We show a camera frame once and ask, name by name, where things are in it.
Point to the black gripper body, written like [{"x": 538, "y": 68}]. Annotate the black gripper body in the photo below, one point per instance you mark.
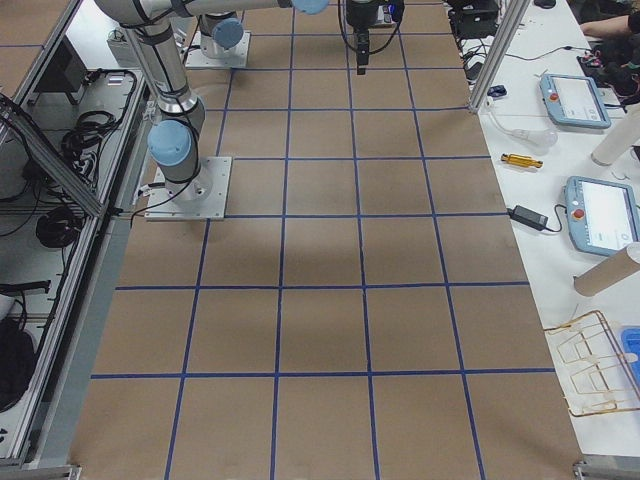
[{"x": 360, "y": 16}]

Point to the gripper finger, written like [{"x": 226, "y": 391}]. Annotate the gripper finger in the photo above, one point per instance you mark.
[{"x": 362, "y": 39}]

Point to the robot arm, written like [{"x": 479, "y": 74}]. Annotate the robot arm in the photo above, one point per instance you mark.
[
  {"x": 173, "y": 142},
  {"x": 219, "y": 33}
]

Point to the blue small gadget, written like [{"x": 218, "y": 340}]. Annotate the blue small gadget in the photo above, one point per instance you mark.
[{"x": 497, "y": 91}]

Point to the yellow brass tool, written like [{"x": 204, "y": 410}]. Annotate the yellow brass tool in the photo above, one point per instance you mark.
[{"x": 521, "y": 161}]

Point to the white light bulb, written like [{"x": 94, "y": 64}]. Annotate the white light bulb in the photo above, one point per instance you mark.
[{"x": 541, "y": 138}]

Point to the far teach pendant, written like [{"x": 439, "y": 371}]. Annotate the far teach pendant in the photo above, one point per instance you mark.
[{"x": 573, "y": 101}]

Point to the teach pendant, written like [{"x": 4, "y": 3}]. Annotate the teach pendant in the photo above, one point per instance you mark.
[
  {"x": 602, "y": 216},
  {"x": 573, "y": 101}
]

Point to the black power adapter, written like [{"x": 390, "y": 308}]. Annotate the black power adapter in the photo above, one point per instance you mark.
[{"x": 528, "y": 217}]

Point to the near teach pendant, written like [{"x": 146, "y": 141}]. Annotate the near teach pendant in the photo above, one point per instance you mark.
[{"x": 602, "y": 216}]

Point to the near cardboard tube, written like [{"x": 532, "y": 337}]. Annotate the near cardboard tube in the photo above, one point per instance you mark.
[{"x": 609, "y": 272}]

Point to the blue plastic box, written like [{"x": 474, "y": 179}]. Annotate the blue plastic box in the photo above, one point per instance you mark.
[{"x": 630, "y": 343}]

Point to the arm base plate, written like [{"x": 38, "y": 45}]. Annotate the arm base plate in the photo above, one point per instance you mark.
[
  {"x": 204, "y": 198},
  {"x": 220, "y": 59}
]

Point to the aluminium frame post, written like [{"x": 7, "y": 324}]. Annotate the aluminium frame post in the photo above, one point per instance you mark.
[{"x": 505, "y": 33}]

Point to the side aluminium frame rail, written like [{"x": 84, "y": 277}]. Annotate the side aluminium frame rail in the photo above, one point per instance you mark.
[{"x": 48, "y": 158}]

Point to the gold wire rack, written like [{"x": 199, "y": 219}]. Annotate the gold wire rack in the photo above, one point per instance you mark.
[{"x": 594, "y": 370}]

